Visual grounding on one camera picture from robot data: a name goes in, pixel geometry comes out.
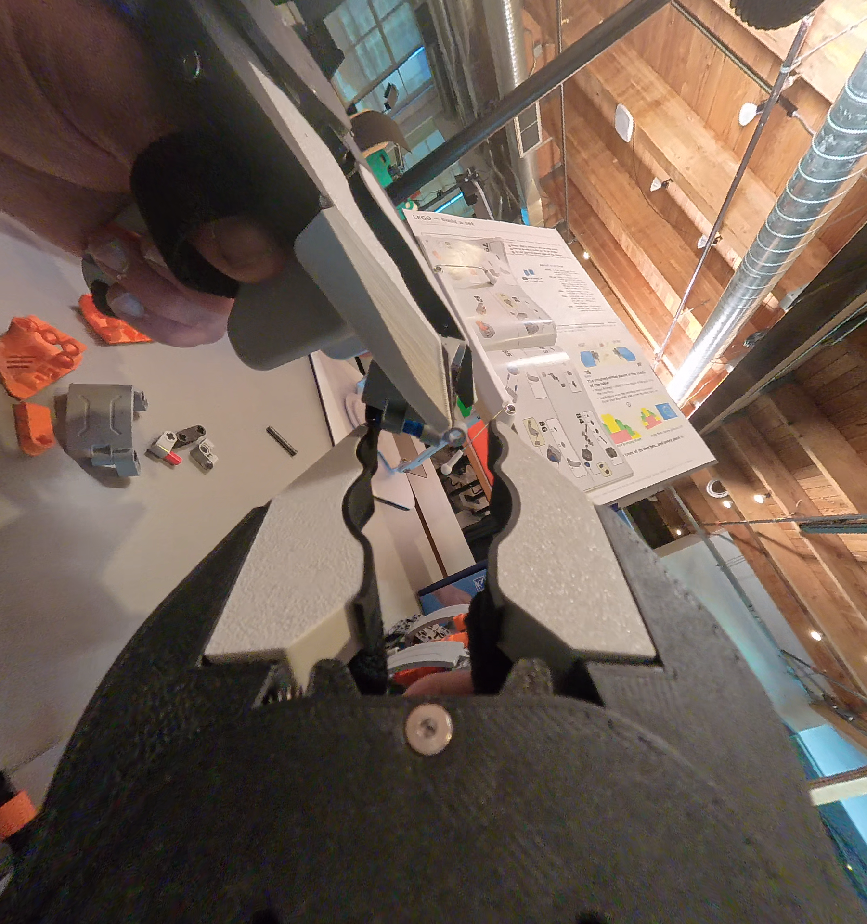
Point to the blue robot kit box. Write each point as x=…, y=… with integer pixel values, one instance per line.
x=451, y=589

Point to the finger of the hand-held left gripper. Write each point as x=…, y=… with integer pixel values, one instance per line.
x=390, y=318

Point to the silver ventilation duct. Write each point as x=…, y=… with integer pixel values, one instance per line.
x=809, y=188

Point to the small orange liftarm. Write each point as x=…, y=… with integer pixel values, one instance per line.
x=35, y=429

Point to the black short liftarm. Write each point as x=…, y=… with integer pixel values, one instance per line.
x=189, y=435

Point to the grey orange tracked toy robot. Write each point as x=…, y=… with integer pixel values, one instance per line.
x=426, y=653

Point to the open instruction booklet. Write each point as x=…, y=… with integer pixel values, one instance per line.
x=578, y=347

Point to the blue connector pin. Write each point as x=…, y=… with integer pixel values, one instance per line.
x=407, y=425

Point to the grey small connector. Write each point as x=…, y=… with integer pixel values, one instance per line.
x=204, y=456

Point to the person's left hand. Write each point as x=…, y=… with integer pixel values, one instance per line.
x=58, y=101

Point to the grey toy part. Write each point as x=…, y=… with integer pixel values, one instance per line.
x=101, y=426

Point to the black ceiling pole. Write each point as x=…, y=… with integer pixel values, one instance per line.
x=549, y=87

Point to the grey bracket with pins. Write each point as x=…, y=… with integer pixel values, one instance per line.
x=10, y=812

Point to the white book stand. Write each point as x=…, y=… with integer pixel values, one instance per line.
x=412, y=477

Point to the black connector pin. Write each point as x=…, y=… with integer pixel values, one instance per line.
x=280, y=441

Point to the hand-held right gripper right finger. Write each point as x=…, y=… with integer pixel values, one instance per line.
x=571, y=578

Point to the orange toy part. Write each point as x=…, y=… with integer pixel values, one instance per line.
x=36, y=358
x=113, y=325

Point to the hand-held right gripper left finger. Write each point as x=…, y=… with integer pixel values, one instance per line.
x=289, y=578

